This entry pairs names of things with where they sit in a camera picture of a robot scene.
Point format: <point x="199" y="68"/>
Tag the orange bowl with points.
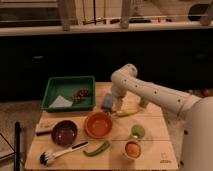
<point x="98" y="125"/>

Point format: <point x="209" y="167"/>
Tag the black handled knife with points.
<point x="44" y="127"/>

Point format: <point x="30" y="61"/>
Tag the green plastic tray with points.
<point x="67" y="87"/>

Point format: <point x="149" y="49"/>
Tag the white dish brush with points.
<point x="48" y="157"/>

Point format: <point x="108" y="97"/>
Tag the dark red grape bunch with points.
<point x="81" y="95"/>

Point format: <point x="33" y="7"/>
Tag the blue sponge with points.
<point x="107" y="101"/>

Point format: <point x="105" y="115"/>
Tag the green measuring cup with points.
<point x="137" y="132"/>

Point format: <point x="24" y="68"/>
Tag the purple bowl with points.
<point x="64" y="133"/>

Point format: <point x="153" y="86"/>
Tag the white cup orange inside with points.
<point x="132" y="150"/>

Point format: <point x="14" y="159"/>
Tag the white folded cloth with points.
<point x="60" y="101"/>

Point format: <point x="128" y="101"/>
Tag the black metal stand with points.
<point x="15" y="154"/>

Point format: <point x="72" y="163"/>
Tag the green chili pepper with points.
<point x="96" y="149"/>

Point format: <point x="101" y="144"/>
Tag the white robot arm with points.
<point x="197" y="144"/>

